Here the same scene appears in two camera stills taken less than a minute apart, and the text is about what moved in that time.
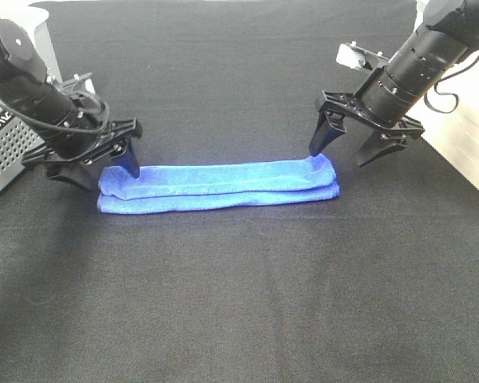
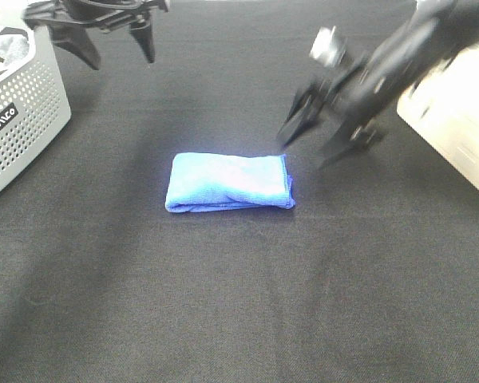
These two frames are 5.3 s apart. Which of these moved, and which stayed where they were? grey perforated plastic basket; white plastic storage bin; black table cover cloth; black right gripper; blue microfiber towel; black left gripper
Moved: blue microfiber towel; black right gripper; black left gripper
Stayed: white plastic storage bin; grey perforated plastic basket; black table cover cloth
